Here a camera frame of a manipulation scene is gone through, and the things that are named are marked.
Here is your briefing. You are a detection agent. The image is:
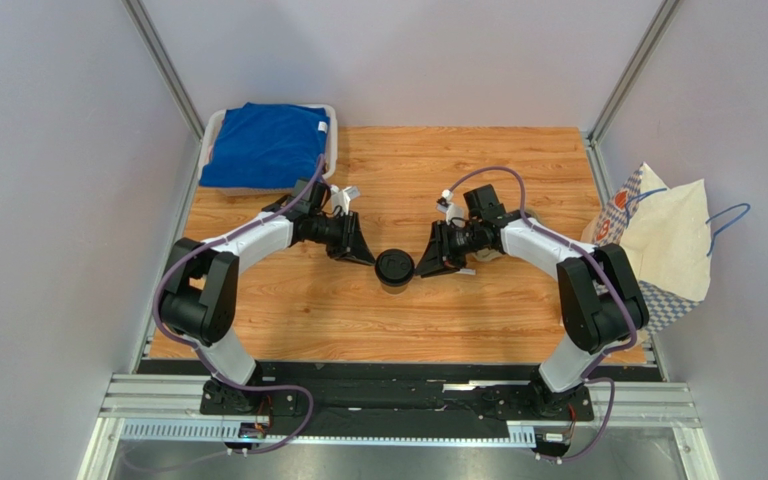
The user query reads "black plastic cup lid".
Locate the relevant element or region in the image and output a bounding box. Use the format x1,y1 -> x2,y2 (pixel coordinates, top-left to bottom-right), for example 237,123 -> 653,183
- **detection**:
374,249 -> 415,288

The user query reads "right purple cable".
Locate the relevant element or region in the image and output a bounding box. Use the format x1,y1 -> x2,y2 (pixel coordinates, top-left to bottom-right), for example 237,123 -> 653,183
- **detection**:
447,166 -> 640,465

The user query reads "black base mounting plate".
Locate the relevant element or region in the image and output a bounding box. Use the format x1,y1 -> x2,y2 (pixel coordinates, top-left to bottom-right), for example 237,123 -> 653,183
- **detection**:
137,359 -> 664,441

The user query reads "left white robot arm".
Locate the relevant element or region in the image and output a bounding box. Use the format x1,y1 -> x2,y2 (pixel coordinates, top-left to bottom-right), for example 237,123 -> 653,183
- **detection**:
152,179 -> 375,393

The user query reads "purple cable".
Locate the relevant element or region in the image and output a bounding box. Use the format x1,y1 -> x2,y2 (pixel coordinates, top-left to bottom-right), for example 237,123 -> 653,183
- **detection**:
114,154 -> 332,467
447,166 -> 640,465

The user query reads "blue folded towel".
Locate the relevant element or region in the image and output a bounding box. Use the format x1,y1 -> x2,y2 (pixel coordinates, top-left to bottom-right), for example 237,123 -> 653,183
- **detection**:
198,102 -> 331,192

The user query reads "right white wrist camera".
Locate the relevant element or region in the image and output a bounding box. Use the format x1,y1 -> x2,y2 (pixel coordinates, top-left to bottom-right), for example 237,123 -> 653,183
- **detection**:
436,189 -> 467,227

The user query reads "grey pulp cup carrier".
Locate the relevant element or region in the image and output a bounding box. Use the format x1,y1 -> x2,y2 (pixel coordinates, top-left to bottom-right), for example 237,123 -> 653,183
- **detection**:
473,207 -> 548,263

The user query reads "brown paper coffee cup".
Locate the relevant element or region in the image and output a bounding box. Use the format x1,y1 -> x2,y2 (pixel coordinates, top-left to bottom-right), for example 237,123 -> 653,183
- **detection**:
382,284 -> 408,295

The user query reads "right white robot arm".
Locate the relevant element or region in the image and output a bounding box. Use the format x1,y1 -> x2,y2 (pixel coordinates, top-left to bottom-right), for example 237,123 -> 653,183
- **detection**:
415,185 -> 650,394

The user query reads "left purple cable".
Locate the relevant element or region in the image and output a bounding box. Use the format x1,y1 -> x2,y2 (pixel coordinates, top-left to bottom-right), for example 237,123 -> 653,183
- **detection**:
114,154 -> 332,467

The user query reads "blue checkered paper bag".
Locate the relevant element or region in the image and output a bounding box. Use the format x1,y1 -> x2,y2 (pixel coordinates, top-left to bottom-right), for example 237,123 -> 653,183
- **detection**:
578,162 -> 752,334

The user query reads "white plastic basket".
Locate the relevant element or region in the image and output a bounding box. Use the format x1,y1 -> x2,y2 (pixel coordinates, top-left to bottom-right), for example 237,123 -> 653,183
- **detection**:
198,103 -> 339,197

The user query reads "aluminium rail frame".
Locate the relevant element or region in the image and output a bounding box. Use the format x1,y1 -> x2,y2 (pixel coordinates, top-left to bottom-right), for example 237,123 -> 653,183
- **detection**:
78,374 -> 719,479

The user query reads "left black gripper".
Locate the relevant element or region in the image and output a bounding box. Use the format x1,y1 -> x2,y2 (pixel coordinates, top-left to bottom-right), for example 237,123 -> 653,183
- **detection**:
309,211 -> 376,268

